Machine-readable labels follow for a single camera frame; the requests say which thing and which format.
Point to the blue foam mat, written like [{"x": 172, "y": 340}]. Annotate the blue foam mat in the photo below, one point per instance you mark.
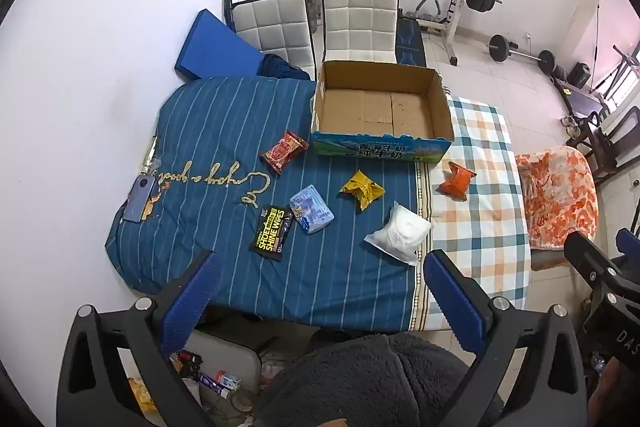
[{"x": 215, "y": 47}]

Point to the short barbell with black plates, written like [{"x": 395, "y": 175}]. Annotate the short barbell with black plates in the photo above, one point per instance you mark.
[{"x": 500, "y": 46}]

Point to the orange snack packet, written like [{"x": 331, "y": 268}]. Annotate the orange snack packet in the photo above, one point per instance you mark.
[{"x": 456, "y": 181}]

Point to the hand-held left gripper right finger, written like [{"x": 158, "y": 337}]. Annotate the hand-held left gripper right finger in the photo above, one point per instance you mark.
[{"x": 455, "y": 302}]

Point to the cardboard box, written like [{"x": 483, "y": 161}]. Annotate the cardboard box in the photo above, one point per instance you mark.
[{"x": 380, "y": 112}]

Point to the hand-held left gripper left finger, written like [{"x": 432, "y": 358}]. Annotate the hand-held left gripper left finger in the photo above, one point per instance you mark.
[{"x": 192, "y": 302}]

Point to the small purple box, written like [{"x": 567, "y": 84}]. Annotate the small purple box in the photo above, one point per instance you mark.
[{"x": 220, "y": 384}]

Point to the white storage bin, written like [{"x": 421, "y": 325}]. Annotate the white storage bin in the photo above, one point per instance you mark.
[{"x": 225, "y": 352}]

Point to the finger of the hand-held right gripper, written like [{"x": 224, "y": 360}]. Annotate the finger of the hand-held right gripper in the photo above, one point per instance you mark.
[
  {"x": 587, "y": 257},
  {"x": 629, "y": 243}
]

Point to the black bag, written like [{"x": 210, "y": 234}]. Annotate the black bag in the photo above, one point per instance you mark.
[{"x": 229, "y": 7}]

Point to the dark wooden chair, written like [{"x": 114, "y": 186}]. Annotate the dark wooden chair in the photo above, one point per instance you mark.
[{"x": 600, "y": 142}]

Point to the white padded chair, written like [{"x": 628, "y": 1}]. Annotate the white padded chair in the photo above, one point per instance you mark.
[
  {"x": 357, "y": 19},
  {"x": 272, "y": 27}
]

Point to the yellow snack bag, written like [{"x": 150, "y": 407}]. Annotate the yellow snack bag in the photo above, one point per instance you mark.
[{"x": 141, "y": 394}]

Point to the red snack packet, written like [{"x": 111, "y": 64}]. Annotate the red snack packet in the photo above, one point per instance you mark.
[{"x": 282, "y": 152}]

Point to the blue smartphone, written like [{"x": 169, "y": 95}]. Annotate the blue smartphone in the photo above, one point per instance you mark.
[{"x": 139, "y": 201}]

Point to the white plastic pouch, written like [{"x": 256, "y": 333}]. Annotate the white plastic pouch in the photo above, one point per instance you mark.
[{"x": 400, "y": 234}]

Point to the blue striped blanket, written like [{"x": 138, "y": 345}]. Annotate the blue striped blanket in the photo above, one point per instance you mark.
[{"x": 215, "y": 142}]

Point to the tape roll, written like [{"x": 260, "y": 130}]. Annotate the tape roll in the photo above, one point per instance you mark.
[{"x": 244, "y": 401}]

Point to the black shoe wipes packet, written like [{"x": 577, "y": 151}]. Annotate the black shoe wipes packet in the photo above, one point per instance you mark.
[{"x": 271, "y": 234}]

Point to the orange patterned blanket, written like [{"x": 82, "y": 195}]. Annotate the orange patterned blanket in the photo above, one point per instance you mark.
[{"x": 555, "y": 197}]

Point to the grey fleece clothing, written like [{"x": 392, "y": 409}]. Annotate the grey fleece clothing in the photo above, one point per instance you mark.
[{"x": 360, "y": 382}]

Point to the small black speaker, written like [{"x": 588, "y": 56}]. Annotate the small black speaker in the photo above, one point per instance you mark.
[{"x": 580, "y": 74}]

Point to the dark blue cloth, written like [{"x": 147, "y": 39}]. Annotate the dark blue cloth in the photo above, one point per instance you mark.
[{"x": 282, "y": 68}]

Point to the plaid bed sheet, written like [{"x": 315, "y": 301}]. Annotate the plaid bed sheet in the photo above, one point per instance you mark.
[{"x": 480, "y": 217}]

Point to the light blue tissue packet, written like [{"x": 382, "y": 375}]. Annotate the light blue tissue packet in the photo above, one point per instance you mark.
[{"x": 311, "y": 209}]

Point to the yellow snack packet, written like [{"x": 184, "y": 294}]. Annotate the yellow snack packet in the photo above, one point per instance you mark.
[{"x": 362, "y": 189}]

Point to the black weight bench pad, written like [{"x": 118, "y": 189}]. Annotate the black weight bench pad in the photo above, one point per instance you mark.
[{"x": 410, "y": 42}]

